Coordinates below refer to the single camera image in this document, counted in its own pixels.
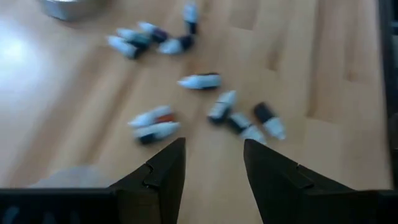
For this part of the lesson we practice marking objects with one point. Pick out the small red food coloring bottle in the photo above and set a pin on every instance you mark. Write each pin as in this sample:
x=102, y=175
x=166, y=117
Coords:
x=149, y=116

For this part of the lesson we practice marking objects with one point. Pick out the black aluminium table frame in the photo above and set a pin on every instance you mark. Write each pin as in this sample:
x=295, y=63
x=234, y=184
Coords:
x=387, y=62

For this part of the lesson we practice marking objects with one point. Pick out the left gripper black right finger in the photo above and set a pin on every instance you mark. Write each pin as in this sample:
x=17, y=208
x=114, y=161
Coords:
x=280, y=186

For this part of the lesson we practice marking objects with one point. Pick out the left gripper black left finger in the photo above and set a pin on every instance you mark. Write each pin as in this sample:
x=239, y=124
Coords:
x=155, y=186

